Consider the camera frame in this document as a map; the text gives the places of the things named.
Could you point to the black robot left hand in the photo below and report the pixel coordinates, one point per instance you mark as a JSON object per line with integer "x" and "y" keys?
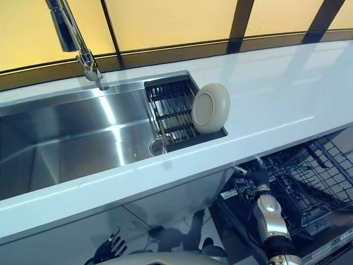
{"x": 110, "y": 249}

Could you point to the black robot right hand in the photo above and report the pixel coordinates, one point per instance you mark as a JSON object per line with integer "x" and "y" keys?
{"x": 260, "y": 178}

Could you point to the beige ceramic bowl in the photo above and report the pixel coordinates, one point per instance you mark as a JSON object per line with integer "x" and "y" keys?
{"x": 209, "y": 110}

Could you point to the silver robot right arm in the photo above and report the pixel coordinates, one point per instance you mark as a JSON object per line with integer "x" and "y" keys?
{"x": 270, "y": 218}

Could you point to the open dishwasher door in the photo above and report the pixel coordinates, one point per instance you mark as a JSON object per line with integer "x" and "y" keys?
{"x": 234, "y": 234}

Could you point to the silver robot left leg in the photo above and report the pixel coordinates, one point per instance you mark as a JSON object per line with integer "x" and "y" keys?
{"x": 140, "y": 252}

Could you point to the silver robot leg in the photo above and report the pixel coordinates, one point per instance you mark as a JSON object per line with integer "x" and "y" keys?
{"x": 207, "y": 244}
{"x": 140, "y": 252}

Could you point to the white glossy cabinet door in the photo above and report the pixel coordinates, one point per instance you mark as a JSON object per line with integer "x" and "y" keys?
{"x": 171, "y": 209}
{"x": 55, "y": 243}

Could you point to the grey robot torso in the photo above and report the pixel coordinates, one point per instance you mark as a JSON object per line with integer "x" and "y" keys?
{"x": 165, "y": 260}

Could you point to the silver robot right leg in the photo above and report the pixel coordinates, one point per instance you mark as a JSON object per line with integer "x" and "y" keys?
{"x": 207, "y": 244}

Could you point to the black sink drying rack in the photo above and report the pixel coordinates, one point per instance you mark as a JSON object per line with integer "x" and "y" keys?
{"x": 179, "y": 145}

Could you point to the steel sink drain strainer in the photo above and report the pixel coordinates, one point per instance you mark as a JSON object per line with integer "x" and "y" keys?
{"x": 155, "y": 146}

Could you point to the stainless steel sink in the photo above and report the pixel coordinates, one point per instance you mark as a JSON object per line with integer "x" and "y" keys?
{"x": 69, "y": 132}

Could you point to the chrome kitchen faucet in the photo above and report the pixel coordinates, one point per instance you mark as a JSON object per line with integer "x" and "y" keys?
{"x": 64, "y": 27}

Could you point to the black window frame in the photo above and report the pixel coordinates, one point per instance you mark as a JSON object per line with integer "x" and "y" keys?
{"x": 110, "y": 25}

